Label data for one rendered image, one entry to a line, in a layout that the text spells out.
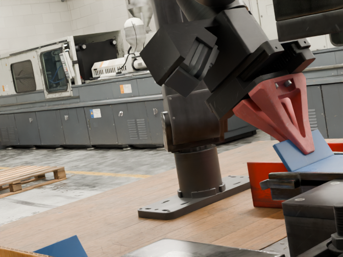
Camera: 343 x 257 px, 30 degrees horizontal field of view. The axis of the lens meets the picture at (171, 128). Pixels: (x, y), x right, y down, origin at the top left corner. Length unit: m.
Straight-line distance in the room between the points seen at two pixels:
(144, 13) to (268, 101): 8.47
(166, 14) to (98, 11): 11.37
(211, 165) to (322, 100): 5.34
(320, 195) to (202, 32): 0.19
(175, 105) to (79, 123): 8.70
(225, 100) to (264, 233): 0.18
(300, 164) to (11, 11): 12.01
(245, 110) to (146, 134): 7.65
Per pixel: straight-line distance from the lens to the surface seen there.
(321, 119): 6.26
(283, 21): 0.50
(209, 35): 0.59
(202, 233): 0.76
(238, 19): 0.61
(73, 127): 9.72
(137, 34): 8.62
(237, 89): 0.61
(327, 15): 0.47
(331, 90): 6.13
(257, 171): 0.82
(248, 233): 0.73
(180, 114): 0.86
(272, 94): 0.59
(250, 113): 0.61
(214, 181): 0.90
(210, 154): 0.90
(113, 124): 8.81
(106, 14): 12.03
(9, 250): 0.57
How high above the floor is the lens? 1.11
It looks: 6 degrees down
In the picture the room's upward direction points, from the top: 9 degrees counter-clockwise
